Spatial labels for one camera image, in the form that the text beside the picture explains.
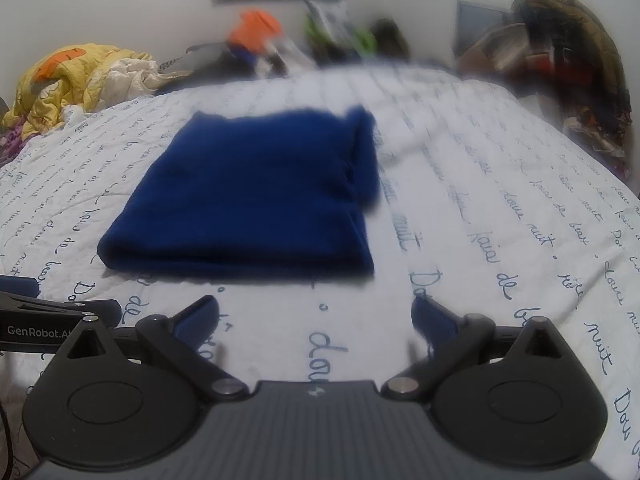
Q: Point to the purple patterned cloth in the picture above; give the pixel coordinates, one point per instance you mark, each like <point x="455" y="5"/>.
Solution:
<point x="11" y="137"/>

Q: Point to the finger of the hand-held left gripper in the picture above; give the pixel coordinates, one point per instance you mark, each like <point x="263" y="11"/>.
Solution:
<point x="65" y="306"/>
<point x="17" y="287"/>

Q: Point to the yellow quilt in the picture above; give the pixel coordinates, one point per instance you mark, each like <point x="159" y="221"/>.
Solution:
<point x="75" y="75"/>

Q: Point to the white script-printed bedsheet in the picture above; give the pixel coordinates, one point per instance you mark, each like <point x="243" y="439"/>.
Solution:
<point x="500" y="210"/>

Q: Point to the green and white item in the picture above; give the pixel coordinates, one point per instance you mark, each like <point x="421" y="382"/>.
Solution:
<point x="335" y="30"/>

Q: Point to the dark blue garment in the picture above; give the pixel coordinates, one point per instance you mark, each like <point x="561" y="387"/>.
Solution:
<point x="260" y="195"/>

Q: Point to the brown clothes pile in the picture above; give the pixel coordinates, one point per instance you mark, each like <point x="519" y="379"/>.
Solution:
<point x="565" y="60"/>

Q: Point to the dark clothes heap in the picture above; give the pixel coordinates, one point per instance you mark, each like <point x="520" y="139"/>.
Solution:
<point x="220" y="62"/>

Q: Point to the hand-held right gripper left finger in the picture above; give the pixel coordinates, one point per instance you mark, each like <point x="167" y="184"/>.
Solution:
<point x="196" y="317"/>

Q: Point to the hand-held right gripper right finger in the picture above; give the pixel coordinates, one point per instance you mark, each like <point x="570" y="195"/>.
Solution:
<point x="435" y="317"/>

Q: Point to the cream satin cloth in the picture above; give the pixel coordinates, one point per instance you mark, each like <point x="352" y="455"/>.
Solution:
<point x="137" y="72"/>

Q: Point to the orange cloth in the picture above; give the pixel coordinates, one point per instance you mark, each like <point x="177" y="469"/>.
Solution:
<point x="254" y="27"/>

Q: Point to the grey flat panel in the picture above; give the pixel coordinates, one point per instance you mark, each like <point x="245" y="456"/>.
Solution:
<point x="482" y="25"/>

